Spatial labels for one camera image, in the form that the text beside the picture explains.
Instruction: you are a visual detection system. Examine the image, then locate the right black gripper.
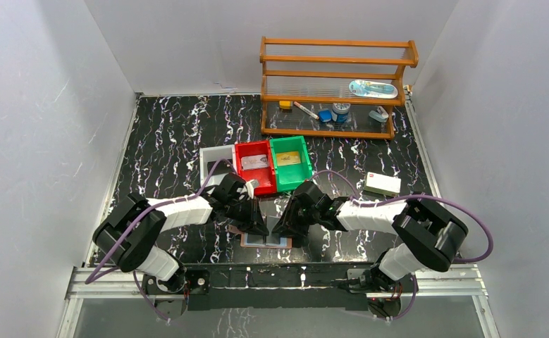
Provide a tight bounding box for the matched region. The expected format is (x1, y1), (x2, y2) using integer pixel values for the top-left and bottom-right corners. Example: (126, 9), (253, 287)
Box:
(272, 196), (319, 239)

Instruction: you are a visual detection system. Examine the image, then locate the black card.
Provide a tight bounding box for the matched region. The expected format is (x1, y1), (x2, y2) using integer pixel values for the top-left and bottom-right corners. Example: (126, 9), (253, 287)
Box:
(214, 161), (235, 178)

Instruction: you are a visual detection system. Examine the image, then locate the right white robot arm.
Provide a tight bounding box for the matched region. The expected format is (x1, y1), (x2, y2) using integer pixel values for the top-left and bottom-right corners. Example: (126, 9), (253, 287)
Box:
(272, 181), (469, 292)

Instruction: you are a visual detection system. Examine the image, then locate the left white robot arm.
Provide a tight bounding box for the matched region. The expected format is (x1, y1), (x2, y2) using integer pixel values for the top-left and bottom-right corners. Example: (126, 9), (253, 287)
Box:
(92, 173), (269, 293)

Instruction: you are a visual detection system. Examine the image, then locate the white silver card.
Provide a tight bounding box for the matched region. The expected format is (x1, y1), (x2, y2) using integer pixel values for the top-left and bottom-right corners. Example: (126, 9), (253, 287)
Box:
(240, 154), (269, 170)

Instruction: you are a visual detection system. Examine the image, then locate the gold yellow card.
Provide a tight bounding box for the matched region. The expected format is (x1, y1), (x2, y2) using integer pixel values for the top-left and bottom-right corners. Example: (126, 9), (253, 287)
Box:
(275, 151), (302, 166)

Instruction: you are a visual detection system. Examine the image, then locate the red plastic bin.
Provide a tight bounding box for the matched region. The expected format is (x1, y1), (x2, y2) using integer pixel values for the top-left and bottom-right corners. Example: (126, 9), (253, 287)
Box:
(235, 140), (277, 196)

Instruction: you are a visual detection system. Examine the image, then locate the green plastic bin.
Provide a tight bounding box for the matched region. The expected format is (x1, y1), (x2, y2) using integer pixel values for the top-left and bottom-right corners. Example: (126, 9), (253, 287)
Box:
(269, 136), (313, 192)

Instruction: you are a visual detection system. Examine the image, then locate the white plastic bin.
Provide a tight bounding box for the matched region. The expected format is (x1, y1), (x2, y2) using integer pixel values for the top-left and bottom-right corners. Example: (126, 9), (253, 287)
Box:
(199, 145), (237, 186)

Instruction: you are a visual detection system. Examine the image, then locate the white box red label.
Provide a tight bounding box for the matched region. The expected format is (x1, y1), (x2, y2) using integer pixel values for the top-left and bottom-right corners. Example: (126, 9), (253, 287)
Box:
(363, 172), (401, 197)

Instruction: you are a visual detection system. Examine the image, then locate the blue small block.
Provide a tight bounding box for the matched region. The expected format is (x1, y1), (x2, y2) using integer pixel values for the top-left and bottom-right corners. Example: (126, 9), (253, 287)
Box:
(318, 109), (332, 123)

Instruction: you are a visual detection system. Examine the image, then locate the red white marker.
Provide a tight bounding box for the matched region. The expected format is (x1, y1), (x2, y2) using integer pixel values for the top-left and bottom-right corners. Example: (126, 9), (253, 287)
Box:
(293, 101), (319, 120)

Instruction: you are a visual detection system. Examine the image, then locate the yellow small block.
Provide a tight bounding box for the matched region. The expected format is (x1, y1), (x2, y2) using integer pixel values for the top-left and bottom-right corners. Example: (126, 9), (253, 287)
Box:
(278, 101), (293, 111)

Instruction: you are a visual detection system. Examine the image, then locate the wooden shelf rack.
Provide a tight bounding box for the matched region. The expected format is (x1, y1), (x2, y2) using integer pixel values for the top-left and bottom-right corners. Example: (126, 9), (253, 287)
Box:
(259, 37), (419, 139)

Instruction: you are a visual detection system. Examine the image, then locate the grey stapler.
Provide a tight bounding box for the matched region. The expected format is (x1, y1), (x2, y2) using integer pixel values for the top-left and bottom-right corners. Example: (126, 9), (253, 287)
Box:
(369, 106), (390, 123)

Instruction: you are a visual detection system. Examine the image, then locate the clear blister package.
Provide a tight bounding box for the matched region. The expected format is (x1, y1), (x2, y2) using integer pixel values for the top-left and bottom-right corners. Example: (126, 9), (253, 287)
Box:
(348, 80), (398, 99)

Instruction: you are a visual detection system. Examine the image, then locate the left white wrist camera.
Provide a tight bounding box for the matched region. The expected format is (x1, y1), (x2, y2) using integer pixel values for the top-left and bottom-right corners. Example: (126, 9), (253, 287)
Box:
(245, 179), (259, 199)

